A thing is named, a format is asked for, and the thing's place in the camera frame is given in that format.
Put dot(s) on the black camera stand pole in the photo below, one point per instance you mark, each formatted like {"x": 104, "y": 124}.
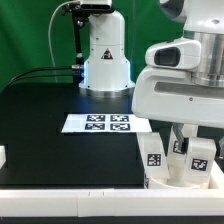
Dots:
{"x": 79, "y": 19}

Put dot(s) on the white round stool seat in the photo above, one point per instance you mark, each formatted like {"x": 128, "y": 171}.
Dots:
{"x": 173, "y": 183}

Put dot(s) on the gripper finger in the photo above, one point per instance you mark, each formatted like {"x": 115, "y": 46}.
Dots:
{"x": 221, "y": 148}

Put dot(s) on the white L-shaped fence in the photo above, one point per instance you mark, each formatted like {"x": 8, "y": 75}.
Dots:
{"x": 116, "y": 202}

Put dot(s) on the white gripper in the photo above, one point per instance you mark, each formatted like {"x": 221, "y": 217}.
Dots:
{"x": 168, "y": 95}

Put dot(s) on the white marker sheet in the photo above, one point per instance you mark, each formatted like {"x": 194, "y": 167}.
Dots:
{"x": 105, "y": 123}

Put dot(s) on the black camera on stand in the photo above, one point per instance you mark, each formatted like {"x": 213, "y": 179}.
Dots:
{"x": 96, "y": 6}

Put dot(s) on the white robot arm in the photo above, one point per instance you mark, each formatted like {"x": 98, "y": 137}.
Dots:
{"x": 203, "y": 21}

